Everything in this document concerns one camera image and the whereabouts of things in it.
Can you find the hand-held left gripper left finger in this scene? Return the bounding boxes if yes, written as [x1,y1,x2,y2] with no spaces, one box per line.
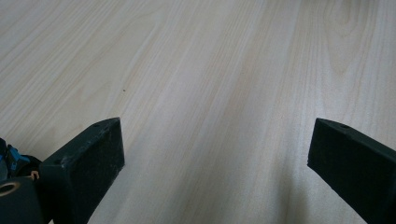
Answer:
[39,117,126,224]

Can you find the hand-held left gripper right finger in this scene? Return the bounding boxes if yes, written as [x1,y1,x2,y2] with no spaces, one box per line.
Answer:
[306,118,396,224]

